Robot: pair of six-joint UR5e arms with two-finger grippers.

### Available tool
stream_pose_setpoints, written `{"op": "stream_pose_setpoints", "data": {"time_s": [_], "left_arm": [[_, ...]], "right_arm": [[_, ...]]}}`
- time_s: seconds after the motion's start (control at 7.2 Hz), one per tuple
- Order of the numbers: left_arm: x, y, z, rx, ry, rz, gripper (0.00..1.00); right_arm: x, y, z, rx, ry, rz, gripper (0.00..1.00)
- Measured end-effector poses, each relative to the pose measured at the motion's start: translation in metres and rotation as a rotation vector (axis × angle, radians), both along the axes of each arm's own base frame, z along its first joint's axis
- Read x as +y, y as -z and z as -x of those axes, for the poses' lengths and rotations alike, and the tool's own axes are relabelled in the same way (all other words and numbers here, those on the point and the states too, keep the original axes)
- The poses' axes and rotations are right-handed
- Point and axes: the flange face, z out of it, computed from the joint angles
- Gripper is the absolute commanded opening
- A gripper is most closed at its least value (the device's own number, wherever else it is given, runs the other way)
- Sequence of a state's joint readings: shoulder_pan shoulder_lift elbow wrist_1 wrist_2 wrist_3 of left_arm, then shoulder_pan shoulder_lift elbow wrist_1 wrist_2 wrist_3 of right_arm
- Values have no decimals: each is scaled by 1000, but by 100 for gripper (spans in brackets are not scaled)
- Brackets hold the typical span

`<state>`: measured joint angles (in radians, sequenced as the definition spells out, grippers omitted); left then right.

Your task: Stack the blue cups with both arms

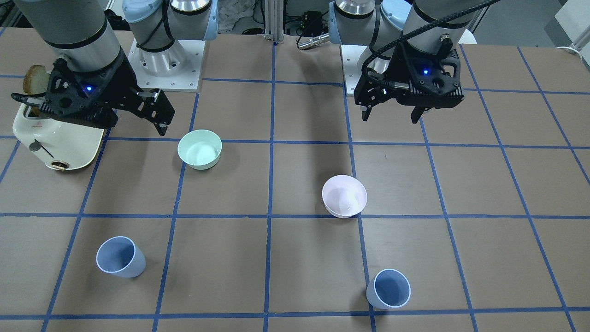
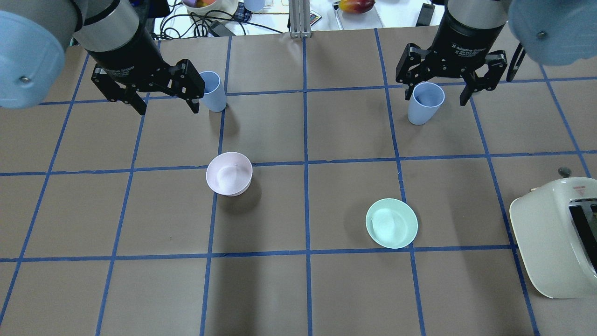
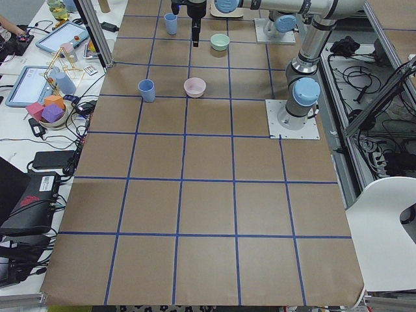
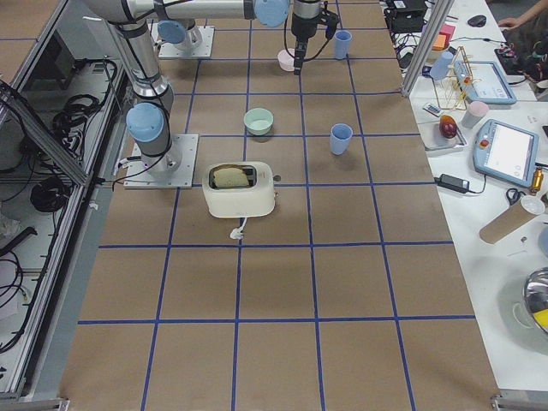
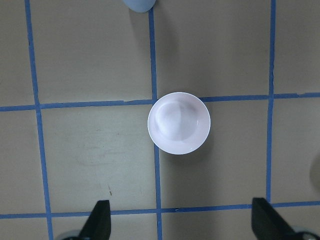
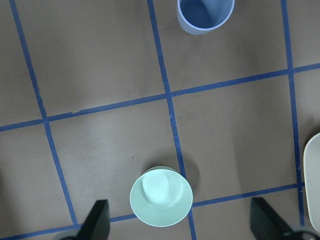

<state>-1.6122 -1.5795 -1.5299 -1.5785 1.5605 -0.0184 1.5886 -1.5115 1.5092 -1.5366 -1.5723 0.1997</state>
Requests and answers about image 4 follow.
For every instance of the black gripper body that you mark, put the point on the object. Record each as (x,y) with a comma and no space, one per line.
(302,26)

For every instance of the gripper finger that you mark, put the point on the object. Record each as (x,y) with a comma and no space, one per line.
(300,55)

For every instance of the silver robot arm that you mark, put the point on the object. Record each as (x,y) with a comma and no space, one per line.
(148,120)
(269,13)

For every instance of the pink bowl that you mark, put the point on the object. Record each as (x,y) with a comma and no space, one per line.
(285,60)

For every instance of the mint green bowl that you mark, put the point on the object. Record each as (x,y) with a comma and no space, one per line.
(258,121)

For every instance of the light blue cup on rack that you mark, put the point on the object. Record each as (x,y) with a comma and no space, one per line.
(441,66)

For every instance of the orange sticky notes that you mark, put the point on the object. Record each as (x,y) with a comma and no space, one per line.
(444,37)

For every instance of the bread slice in toaster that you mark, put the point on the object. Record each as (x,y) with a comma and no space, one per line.
(230,177)

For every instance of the metal tray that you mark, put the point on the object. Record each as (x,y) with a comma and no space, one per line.
(434,142)

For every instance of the cream toaster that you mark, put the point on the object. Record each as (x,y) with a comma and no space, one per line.
(256,200)

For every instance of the red mango fruit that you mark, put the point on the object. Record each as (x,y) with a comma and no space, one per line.
(447,127)

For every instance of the black computer mouse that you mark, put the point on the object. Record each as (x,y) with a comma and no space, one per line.
(477,21)

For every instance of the grey cup on desk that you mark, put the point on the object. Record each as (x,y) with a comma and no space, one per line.
(474,113)

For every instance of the teach pendant far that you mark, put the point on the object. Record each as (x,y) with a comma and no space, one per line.
(484,81)

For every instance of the teach pendant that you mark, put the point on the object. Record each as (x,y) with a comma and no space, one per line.
(484,81)
(506,152)

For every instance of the black power adapter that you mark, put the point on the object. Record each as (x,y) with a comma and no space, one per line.
(452,183)

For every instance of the teach pendant near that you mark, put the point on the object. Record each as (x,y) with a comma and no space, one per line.
(506,152)

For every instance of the cardboard tube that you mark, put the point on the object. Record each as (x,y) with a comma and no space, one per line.
(520,213)

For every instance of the steel mixing bowl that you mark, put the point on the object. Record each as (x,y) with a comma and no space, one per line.
(531,311)

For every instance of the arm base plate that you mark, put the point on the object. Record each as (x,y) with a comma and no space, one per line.
(174,170)
(180,43)

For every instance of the aluminium frame post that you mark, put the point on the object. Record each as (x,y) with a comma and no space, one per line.
(436,19)

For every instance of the gold wire rack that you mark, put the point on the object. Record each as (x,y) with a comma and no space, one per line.
(456,81)

